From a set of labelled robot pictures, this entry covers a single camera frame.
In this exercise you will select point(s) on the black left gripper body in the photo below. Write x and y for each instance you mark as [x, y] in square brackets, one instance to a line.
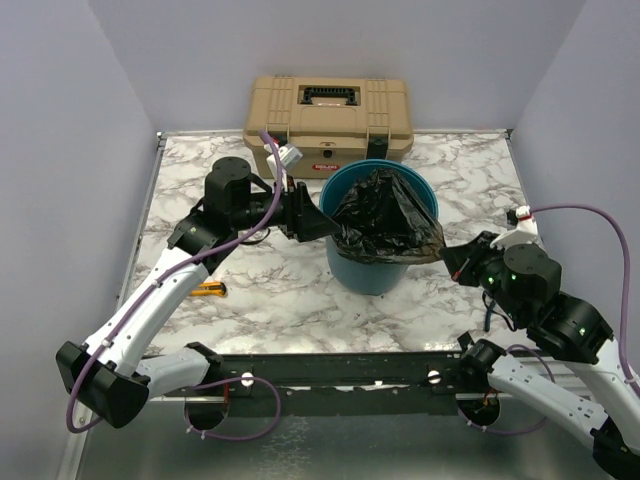
[292, 221]

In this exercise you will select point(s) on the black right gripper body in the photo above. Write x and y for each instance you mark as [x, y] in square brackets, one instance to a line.
[487, 259]

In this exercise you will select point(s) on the black plastic trash bag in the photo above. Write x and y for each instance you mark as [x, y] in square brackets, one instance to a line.
[384, 221]

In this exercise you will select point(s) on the teal plastic trash bin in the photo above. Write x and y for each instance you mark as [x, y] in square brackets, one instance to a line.
[367, 279]

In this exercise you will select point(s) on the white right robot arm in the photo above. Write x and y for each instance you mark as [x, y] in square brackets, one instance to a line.
[525, 283]

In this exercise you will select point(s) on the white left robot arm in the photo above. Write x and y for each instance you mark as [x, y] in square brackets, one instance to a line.
[108, 372]

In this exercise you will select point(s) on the tan plastic toolbox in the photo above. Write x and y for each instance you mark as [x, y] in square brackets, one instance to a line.
[332, 121]

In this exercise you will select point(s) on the yellow black utility knife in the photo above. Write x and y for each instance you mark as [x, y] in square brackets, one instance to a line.
[211, 288]

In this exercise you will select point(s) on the blue-handled pliers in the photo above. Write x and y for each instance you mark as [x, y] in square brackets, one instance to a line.
[491, 310]

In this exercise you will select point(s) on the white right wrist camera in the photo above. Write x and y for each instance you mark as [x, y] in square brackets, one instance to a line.
[524, 229]

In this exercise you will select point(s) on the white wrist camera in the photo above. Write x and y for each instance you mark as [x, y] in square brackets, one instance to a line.
[289, 156]
[524, 229]

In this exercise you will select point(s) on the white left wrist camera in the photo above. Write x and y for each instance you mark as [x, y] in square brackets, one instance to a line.
[289, 156]

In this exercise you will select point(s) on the black front mounting rail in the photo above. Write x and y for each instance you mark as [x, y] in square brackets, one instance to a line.
[354, 384]

